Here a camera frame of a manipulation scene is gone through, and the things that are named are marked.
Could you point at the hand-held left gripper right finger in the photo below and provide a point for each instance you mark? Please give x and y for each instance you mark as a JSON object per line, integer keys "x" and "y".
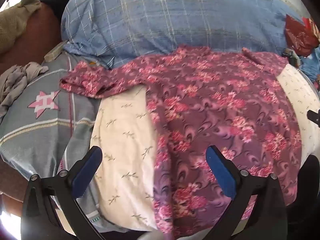
{"x": 222, "y": 172}

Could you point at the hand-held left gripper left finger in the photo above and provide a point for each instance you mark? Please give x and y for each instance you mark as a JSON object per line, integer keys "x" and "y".
{"x": 85, "y": 172}

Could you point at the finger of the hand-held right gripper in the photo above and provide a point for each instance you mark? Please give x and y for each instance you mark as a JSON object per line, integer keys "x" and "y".
{"x": 315, "y": 117}

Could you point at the purple floral shirt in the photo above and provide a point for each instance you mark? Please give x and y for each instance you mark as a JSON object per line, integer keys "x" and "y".
{"x": 200, "y": 105}

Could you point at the white sprig-patterned pillow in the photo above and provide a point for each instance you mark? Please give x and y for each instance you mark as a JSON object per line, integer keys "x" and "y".
{"x": 122, "y": 142}

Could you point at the small dark clutter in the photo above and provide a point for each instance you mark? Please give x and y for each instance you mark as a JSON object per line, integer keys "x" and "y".
{"x": 291, "y": 57}

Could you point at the red plastic bag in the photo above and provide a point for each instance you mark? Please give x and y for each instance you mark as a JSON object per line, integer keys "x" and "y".
{"x": 297, "y": 37}

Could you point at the crumpled grey cloth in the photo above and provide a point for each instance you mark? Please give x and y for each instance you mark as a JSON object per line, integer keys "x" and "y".
{"x": 15, "y": 82}

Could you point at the brown sofa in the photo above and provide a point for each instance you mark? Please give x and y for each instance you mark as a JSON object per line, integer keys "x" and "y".
{"x": 37, "y": 37}

